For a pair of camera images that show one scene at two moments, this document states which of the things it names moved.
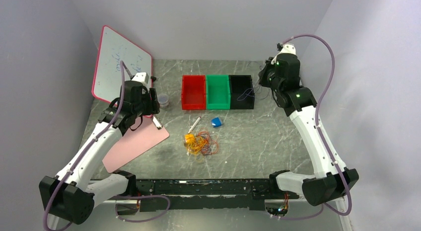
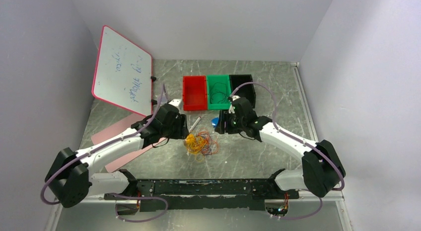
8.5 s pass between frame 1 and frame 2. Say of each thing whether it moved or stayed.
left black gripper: moved
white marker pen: stayed
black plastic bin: stayed
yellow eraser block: stayed
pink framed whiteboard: stayed
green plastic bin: stayed
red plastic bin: stayed
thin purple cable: moved
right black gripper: moved
